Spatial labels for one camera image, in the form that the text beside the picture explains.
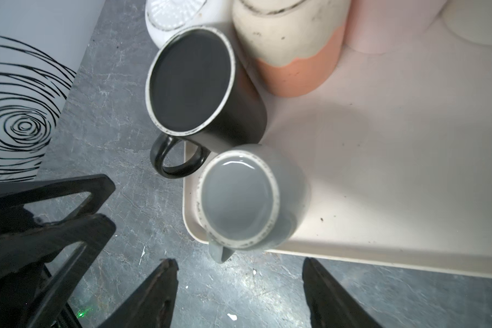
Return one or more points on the black mug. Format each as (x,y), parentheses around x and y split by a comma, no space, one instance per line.
(199,95)

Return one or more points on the cream and orange mug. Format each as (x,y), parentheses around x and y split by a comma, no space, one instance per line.
(295,45)

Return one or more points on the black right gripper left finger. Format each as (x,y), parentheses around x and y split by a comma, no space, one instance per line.
(152,303)

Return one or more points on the beige tray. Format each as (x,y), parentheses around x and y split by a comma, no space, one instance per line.
(397,149)

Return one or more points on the cream mug rear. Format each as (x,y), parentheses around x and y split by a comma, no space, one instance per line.
(470,20)

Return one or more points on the grey mug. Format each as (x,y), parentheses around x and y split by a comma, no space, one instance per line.
(250,198)

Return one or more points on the pink mug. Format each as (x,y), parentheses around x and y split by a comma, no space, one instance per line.
(377,26)

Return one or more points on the white ribbed mug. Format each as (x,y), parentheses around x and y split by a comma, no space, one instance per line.
(164,18)

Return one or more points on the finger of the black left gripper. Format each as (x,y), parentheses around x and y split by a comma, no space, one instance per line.
(91,232)
(14,196)

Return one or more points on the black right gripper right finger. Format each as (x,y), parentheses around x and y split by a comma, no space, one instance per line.
(329,303)

